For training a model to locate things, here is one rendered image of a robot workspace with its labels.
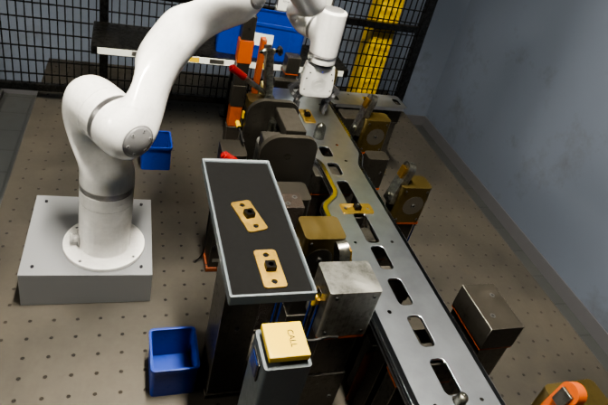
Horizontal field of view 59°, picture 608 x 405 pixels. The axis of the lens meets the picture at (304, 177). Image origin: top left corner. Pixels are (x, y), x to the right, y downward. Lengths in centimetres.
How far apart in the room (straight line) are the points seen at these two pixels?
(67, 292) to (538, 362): 123
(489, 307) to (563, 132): 209
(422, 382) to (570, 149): 227
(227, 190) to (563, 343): 112
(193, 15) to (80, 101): 29
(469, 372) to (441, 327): 10
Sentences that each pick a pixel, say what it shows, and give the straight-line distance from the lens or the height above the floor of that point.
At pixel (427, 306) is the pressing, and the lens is 116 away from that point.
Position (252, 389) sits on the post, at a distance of 84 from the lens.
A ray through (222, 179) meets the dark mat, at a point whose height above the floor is 116.
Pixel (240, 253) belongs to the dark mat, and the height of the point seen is 116.
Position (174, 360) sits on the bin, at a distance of 131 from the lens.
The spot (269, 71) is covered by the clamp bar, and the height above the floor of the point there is 115.
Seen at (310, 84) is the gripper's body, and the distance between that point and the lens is 161.
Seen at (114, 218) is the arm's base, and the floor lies 93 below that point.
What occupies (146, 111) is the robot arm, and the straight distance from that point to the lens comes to 113.
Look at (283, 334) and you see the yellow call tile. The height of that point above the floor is 116.
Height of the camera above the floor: 176
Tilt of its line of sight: 33 degrees down
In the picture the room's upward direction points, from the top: 15 degrees clockwise
